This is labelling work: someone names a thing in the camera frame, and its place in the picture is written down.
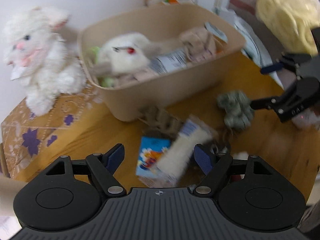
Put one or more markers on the brown floral patterned box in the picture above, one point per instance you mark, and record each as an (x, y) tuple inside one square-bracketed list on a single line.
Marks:
[(29, 139)]

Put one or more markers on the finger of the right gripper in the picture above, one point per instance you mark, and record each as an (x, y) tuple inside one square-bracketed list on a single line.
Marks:
[(271, 68), (270, 103)]

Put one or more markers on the yellow cloth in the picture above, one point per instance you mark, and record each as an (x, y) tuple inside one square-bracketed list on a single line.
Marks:
[(291, 22)]

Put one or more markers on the white plush with red bow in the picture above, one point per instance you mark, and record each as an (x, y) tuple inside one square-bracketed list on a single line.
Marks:
[(129, 53)]

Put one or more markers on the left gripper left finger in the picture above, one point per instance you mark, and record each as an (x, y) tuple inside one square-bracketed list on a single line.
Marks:
[(102, 168)]

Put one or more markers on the white fuzzy tube packet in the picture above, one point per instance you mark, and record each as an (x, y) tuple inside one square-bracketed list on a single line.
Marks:
[(172, 165)]

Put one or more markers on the light blue clothing pile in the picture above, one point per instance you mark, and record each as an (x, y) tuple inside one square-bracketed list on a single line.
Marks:
[(253, 48)]

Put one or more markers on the green striped cloth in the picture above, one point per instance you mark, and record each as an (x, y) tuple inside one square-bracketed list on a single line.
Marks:
[(236, 104)]

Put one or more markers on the green snack packet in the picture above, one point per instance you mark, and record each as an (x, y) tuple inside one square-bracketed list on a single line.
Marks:
[(100, 68)]

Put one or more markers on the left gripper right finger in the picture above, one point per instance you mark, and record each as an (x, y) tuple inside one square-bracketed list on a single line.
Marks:
[(216, 166)]

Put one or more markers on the beige sock pair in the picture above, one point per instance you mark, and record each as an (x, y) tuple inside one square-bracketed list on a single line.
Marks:
[(199, 44)]

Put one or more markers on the white kitty plush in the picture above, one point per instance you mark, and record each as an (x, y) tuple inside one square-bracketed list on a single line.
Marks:
[(307, 119)]

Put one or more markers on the white plush cat toy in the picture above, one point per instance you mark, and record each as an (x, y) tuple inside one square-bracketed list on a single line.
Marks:
[(41, 61)]

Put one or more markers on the blue cartoon box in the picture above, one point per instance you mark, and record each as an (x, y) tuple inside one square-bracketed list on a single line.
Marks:
[(150, 151)]

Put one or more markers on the silver green foil packet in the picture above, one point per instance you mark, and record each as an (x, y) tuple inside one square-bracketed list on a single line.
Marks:
[(169, 62)]

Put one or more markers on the beige plastic storage bin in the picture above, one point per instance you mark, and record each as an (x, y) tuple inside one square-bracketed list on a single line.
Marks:
[(176, 78)]

